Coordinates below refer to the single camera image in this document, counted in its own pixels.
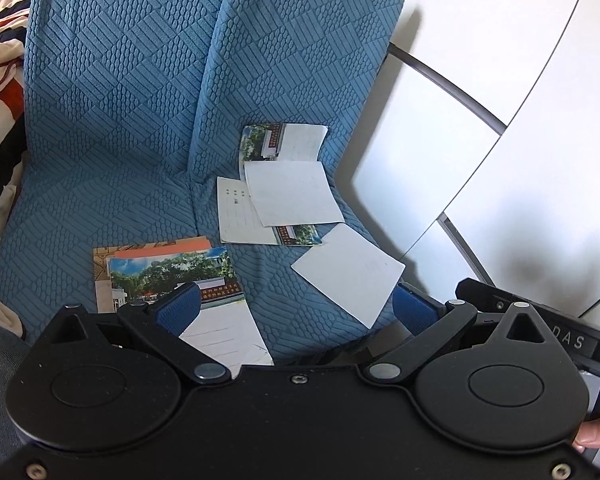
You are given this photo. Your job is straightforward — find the red black cream striped blanket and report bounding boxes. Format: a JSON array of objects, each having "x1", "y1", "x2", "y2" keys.
[{"x1": 0, "y1": 0, "x2": 38, "y2": 338}]

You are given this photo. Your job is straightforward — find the blue textured sofa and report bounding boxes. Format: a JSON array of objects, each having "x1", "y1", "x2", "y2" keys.
[{"x1": 0, "y1": 0, "x2": 407, "y2": 367}]

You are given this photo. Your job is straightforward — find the tan painting cover book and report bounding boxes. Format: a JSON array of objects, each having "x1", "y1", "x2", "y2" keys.
[{"x1": 92, "y1": 236, "x2": 211, "y2": 316}]

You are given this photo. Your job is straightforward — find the white cabinet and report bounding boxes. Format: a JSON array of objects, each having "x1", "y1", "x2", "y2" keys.
[{"x1": 350, "y1": 0, "x2": 600, "y2": 321}]

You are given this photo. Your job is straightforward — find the white-backed photo booklet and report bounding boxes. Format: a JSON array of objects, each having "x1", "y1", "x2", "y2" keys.
[{"x1": 290, "y1": 223, "x2": 406, "y2": 331}]

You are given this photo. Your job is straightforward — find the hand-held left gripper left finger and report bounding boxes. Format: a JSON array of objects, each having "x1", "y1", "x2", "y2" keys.
[{"x1": 45, "y1": 281, "x2": 232, "y2": 387}]

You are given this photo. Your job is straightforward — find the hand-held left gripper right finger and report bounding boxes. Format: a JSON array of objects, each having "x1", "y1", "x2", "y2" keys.
[{"x1": 364, "y1": 281, "x2": 557, "y2": 387}]

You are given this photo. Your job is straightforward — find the white lined cover notebook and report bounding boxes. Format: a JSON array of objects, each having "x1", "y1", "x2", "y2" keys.
[{"x1": 217, "y1": 176, "x2": 281, "y2": 246}]

